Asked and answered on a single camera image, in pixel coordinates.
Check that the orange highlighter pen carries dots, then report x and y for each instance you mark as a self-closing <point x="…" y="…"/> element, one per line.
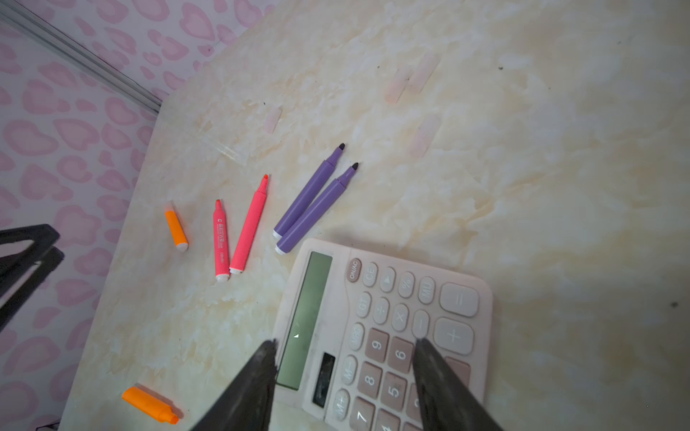
<point x="150" y="405"/>
<point x="176" y="229"/>

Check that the purple highlighter pen lower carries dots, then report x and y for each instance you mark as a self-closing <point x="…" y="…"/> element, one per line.
<point x="315" y="211"/>

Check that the purple highlighter pen upper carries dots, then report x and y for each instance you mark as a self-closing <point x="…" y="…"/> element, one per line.
<point x="308" y="193"/>

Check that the translucent pink cap right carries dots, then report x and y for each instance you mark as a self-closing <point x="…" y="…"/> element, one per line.
<point x="398" y="84"/>

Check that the pink highlighter pen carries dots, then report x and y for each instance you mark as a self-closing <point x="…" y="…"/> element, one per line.
<point x="221" y="249"/>
<point x="250" y="227"/>

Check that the translucent pink cap left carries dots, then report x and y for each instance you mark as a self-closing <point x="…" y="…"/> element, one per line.
<point x="272" y="120"/>

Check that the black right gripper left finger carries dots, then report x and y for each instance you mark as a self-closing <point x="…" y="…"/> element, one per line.
<point x="247" y="402"/>

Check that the purple highlighter pen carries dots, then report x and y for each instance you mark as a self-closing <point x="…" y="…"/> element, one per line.
<point x="308" y="193"/>
<point x="315" y="211"/>

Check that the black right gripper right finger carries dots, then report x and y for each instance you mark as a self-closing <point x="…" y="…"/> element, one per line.
<point x="445" y="402"/>

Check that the translucent pink cap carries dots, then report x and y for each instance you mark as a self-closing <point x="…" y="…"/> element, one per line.
<point x="398" y="84"/>
<point x="272" y="120"/>
<point x="424" y="135"/>
<point x="423" y="72"/>

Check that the pink white calculator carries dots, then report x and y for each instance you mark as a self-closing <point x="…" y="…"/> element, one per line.
<point x="347" y="327"/>

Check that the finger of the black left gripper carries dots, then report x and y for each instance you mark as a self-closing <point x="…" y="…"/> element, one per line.
<point x="41" y="257"/>

